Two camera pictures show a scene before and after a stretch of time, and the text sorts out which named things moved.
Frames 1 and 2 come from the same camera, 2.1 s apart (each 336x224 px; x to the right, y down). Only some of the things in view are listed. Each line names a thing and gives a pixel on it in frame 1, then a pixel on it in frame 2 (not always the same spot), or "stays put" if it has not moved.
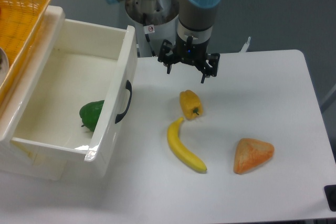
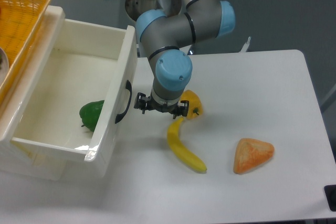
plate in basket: (4, 65) stays put
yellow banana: (180, 150) stays put
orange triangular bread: (251, 153) stays put
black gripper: (189, 52) → (177, 108)
